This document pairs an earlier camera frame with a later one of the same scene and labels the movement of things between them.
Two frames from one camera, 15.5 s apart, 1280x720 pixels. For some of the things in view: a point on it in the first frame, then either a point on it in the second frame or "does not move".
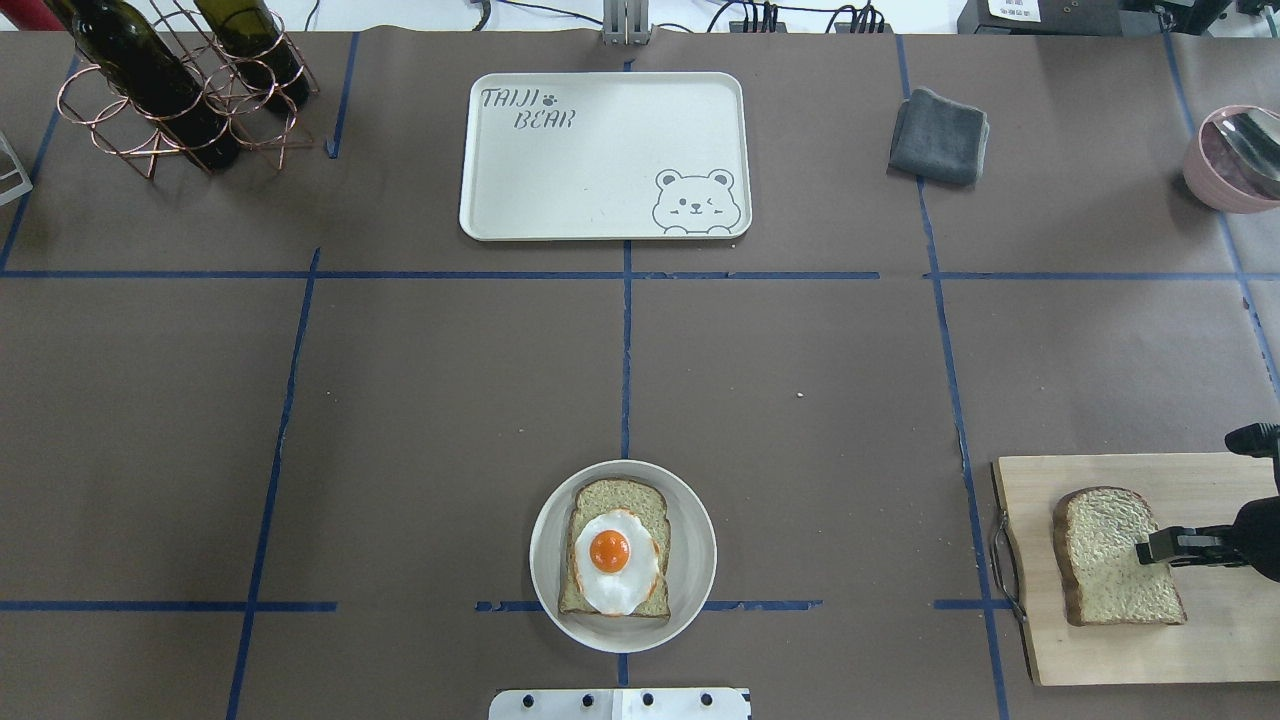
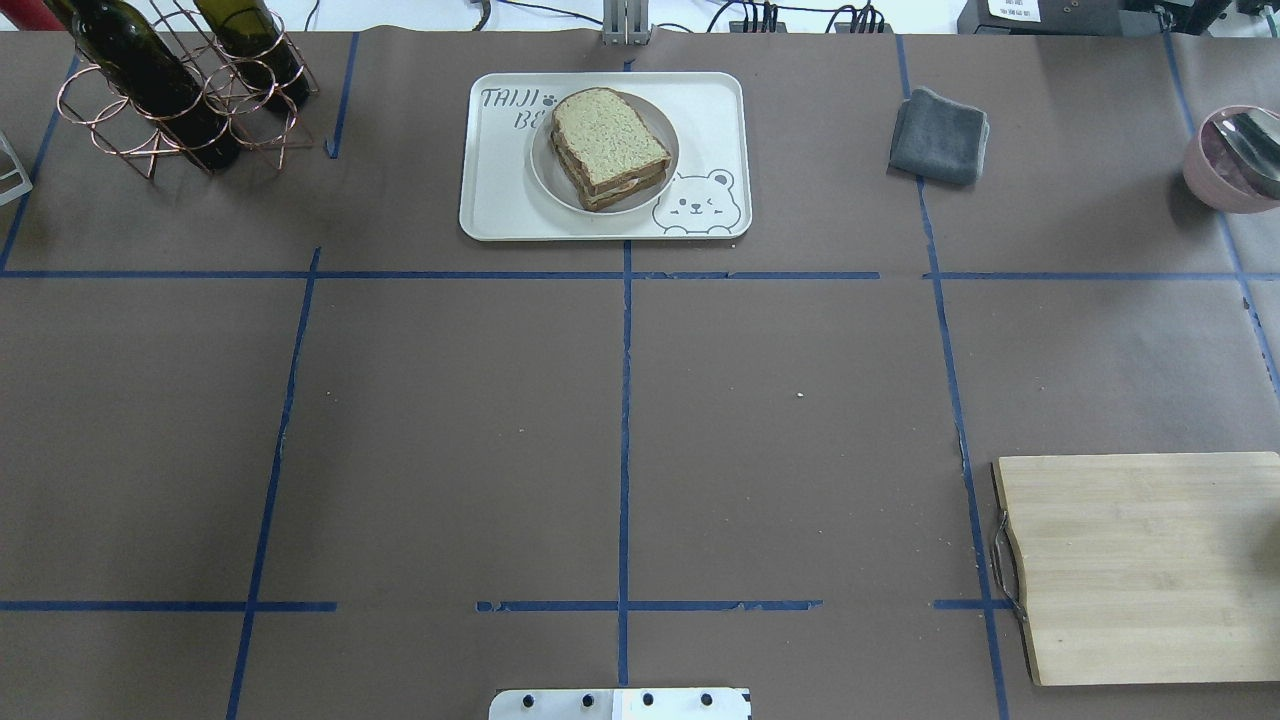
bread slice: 1096,533 to 606,138
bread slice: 639,498 to 603,200
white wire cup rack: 20,171 does not move
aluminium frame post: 626,22 does not move
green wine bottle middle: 259,51 does not move
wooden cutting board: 1232,628 does not move
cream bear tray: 605,157 does not move
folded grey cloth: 937,139 does not move
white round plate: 692,560 to 552,180
